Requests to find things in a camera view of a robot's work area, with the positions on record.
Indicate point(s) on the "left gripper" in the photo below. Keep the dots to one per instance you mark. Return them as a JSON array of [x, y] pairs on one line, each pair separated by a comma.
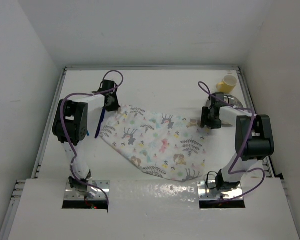
[[116, 106]]

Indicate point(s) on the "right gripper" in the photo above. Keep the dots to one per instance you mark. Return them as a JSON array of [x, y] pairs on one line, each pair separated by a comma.
[[205, 121]]

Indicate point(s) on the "dark blue plastic knife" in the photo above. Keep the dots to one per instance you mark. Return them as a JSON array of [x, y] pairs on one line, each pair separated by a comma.
[[101, 119]]

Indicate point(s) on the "grey reindeer plate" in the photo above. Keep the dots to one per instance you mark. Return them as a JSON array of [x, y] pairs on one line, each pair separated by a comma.
[[230, 99]]

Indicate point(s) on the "yellow mug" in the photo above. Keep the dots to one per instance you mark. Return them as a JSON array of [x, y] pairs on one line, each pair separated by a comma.
[[227, 84]]

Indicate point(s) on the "patterned cloth placemat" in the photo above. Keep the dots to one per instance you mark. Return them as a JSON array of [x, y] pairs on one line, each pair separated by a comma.
[[167, 146]]

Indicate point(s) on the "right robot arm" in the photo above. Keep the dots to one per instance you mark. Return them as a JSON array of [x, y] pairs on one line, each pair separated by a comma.
[[253, 142]]

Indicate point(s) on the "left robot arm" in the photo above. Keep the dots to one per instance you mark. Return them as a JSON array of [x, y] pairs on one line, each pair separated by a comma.
[[71, 127]]

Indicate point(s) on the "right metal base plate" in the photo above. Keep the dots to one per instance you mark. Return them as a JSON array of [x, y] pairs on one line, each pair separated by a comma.
[[207, 192]]

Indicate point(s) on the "metal base plate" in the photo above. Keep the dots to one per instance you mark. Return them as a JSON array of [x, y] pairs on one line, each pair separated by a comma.
[[78, 192], [207, 192]]

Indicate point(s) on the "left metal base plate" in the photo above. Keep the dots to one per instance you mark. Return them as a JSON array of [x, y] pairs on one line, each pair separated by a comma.
[[78, 192]]

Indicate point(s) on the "aluminium table frame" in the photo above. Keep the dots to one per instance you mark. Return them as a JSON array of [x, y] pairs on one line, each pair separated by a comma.
[[143, 207]]

